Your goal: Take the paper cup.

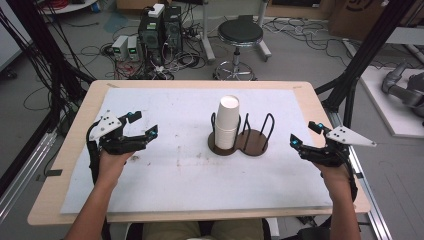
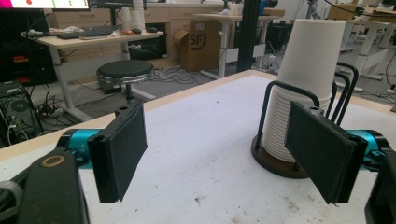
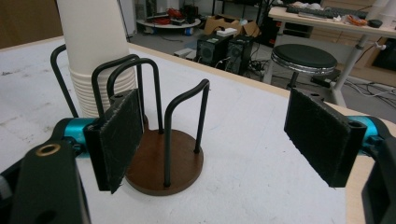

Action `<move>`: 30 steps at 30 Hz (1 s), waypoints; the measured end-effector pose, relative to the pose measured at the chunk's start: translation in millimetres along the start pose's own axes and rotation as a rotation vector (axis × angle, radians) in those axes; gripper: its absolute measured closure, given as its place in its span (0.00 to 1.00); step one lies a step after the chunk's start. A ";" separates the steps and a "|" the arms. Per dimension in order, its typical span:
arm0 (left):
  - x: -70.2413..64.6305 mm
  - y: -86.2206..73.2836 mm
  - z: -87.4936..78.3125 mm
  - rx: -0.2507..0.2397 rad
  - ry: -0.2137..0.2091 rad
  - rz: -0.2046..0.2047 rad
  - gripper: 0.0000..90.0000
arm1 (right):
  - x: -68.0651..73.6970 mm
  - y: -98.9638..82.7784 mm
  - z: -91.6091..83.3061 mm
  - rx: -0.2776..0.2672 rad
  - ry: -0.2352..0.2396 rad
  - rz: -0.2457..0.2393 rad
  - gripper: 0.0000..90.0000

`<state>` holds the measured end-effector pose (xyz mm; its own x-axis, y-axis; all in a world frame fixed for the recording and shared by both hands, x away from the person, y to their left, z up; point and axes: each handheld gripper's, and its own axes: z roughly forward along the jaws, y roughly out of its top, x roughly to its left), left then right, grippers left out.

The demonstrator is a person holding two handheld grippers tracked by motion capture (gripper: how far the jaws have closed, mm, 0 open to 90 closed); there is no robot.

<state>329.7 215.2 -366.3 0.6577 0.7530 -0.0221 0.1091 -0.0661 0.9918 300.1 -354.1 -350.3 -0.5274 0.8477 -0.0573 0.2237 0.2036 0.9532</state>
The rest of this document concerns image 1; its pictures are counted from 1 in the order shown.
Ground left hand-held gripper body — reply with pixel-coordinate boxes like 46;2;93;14
87;110;148;156

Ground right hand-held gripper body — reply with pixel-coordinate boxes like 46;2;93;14
298;125;378;169

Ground dark brown cup holder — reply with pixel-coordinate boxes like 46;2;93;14
207;111;276;157

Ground stack of white paper cups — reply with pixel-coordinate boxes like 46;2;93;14
214;94;241;151

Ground person's right hand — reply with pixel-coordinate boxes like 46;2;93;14
312;161;352;195

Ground person's left hand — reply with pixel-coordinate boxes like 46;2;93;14
96;149;135;188

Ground white table mat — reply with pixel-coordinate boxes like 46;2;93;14
60;86;335;215

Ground grey power supply unit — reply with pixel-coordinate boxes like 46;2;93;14
111;34;130;62
126;35;142;63

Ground white floor board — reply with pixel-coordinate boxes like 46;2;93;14
359;65;424;140

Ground black metal stand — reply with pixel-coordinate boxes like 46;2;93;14
0;0;96;134
314;0;419;130

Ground black computer tower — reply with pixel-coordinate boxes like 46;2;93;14
137;5;184;67

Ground white box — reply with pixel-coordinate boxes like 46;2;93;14
147;3;166;19

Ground person's khaki trousers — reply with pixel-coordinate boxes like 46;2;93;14
142;218;265;240

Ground cardboard box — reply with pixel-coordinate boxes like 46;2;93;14
327;0;399;42

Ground black round stool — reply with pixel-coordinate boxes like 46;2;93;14
213;18;265;82

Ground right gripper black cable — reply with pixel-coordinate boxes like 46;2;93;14
339;145;360;203

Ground aluminium rail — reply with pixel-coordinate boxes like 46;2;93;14
327;109;395;240
0;129;58;224

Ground tangle of floor cables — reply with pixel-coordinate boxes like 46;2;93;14
99;6;221;81

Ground white metal frame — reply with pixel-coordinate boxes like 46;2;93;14
199;0;273;66

